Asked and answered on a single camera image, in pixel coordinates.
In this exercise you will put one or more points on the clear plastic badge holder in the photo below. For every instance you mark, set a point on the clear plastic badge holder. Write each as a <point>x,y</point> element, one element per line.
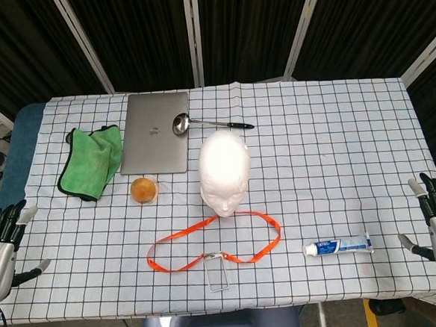
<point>216,274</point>

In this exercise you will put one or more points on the white foam mannequin head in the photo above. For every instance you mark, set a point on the white foam mannequin head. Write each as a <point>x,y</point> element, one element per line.
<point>224,167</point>

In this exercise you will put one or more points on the yellow floor tape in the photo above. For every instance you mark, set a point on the yellow floor tape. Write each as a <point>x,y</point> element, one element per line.
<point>371,317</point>

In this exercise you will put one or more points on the white blue toothpaste tube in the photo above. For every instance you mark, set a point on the white blue toothpaste tube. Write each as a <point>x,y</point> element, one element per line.
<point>336,246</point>

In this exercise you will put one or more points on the blue table padding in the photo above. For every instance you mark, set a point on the blue table padding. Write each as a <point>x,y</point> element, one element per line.
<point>23,154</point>

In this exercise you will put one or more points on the green microfiber cloth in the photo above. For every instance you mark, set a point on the green microfiber cloth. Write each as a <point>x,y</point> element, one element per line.
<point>91,165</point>

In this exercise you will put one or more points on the white table leg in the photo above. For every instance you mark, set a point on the white table leg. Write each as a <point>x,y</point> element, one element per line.
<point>321,319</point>

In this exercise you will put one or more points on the white checkered tablecloth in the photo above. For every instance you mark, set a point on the white checkered tablecloth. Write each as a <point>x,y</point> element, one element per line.
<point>315,164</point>

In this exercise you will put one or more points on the orange jelly cup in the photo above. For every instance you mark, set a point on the orange jelly cup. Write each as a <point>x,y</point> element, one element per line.
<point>144,190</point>

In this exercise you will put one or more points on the grey closed laptop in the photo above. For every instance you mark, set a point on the grey closed laptop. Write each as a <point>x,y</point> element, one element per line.
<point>153,145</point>

